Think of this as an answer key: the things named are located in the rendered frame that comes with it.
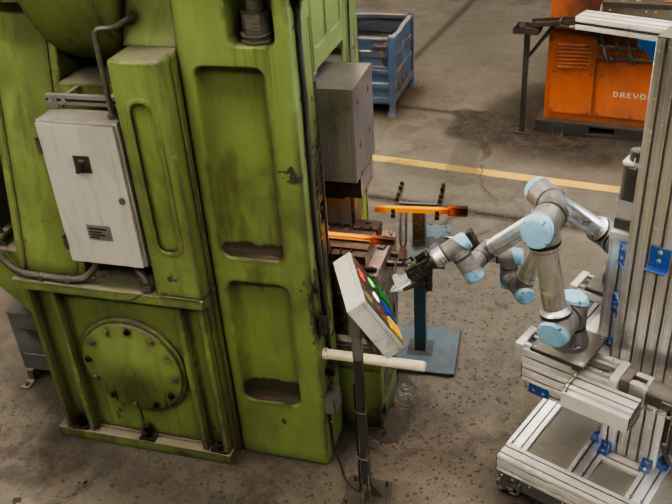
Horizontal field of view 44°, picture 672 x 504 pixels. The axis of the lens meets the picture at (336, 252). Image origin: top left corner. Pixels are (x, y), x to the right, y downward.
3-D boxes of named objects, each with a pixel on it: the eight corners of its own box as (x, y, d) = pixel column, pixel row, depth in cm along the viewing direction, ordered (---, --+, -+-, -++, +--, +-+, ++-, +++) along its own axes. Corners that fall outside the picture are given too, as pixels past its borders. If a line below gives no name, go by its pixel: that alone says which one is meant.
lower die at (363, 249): (376, 245, 376) (375, 230, 371) (365, 269, 360) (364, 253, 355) (290, 237, 387) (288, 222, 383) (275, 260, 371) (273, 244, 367)
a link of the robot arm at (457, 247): (475, 250, 313) (462, 231, 313) (450, 265, 315) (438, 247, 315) (473, 246, 321) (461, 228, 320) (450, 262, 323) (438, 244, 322)
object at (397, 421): (436, 378, 433) (436, 377, 433) (414, 459, 387) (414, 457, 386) (364, 368, 444) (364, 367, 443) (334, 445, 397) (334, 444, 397)
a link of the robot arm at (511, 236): (565, 183, 297) (475, 238, 334) (553, 195, 290) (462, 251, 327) (584, 208, 298) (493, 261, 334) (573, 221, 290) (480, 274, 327)
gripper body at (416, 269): (399, 263, 323) (425, 246, 320) (410, 277, 327) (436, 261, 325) (403, 273, 316) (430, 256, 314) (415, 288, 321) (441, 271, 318)
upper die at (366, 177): (373, 176, 357) (372, 156, 352) (361, 198, 341) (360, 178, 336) (282, 170, 368) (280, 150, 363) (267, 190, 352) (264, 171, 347)
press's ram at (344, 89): (379, 143, 363) (376, 55, 342) (357, 183, 332) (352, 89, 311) (290, 138, 374) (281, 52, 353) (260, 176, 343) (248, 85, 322)
